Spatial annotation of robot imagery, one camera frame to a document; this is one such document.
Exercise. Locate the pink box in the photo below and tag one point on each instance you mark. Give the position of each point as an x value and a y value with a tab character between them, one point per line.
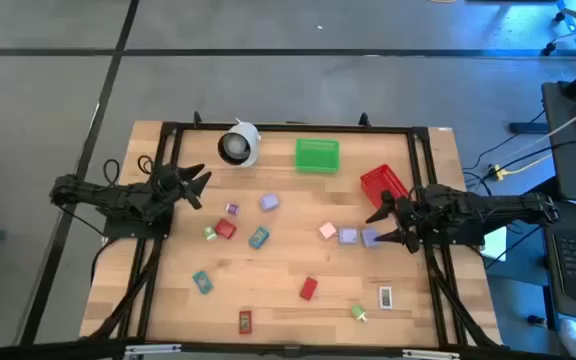
327	230

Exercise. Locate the teal printed pack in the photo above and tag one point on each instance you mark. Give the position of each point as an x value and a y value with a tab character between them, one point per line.
202	282

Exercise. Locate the teal and blue box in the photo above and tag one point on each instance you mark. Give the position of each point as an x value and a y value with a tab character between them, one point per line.
258	237

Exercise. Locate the white cylindrical pen holder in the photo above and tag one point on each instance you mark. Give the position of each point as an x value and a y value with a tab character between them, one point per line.
248	137

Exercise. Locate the green item with white tip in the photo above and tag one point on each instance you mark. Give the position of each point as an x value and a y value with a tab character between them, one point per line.
358	312

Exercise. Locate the lavender box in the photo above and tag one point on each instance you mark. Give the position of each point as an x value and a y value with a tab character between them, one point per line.
368	236
269	202
348	236

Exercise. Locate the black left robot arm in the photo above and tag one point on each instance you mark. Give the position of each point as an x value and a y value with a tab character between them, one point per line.
113	195

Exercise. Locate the white printed pack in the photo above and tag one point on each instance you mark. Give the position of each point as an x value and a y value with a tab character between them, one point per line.
385	297

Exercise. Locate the plain red box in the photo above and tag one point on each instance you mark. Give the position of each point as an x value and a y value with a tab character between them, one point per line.
308	288

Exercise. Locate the black aluminium table frame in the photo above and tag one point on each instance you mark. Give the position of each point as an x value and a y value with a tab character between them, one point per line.
318	127

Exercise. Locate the red box with slots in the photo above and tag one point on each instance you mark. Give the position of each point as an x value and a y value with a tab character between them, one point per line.
225	228

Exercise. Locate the office chair wheel base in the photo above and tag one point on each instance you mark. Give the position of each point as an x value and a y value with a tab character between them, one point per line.
575	32

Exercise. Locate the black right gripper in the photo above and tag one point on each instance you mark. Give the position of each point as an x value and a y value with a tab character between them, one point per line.
413	215

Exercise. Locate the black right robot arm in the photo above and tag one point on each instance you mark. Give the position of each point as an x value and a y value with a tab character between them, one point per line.
493	205

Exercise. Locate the green plastic basket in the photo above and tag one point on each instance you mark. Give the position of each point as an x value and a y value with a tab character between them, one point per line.
317	156

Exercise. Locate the green and white box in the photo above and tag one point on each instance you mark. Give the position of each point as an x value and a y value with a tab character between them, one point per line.
210	233

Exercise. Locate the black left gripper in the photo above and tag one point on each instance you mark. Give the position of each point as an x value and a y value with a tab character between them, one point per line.
168	182

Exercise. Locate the white paper sheet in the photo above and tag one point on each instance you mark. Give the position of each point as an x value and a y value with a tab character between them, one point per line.
495	243

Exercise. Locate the red plastic basket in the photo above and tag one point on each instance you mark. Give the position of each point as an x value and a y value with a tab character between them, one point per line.
380	182

